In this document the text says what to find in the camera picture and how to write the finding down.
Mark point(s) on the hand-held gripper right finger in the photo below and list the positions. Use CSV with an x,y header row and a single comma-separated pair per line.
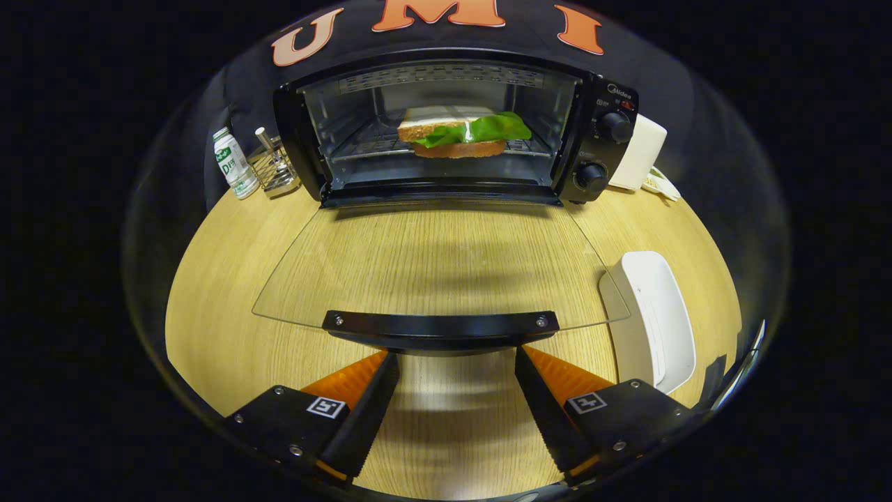
x,y
543,411

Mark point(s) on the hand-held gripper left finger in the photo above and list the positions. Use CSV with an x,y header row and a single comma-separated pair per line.
x,y
366,418

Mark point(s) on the black toaster oven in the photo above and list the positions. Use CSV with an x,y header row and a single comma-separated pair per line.
x,y
446,192

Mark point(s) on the lettuce sandwich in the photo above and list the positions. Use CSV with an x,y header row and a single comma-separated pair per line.
x,y
453,132

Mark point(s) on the white pop-up toaster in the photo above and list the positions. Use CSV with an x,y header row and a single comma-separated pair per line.
x,y
641,153

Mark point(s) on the white rectangular tray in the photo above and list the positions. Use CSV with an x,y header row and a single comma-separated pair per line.
x,y
655,314

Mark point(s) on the white divided bean dish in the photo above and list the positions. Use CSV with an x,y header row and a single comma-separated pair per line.
x,y
662,187

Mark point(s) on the white bottle green label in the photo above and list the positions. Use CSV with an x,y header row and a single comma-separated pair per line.
x,y
235,171

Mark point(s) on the metal shaker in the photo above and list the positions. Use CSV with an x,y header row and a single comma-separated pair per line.
x,y
268,146

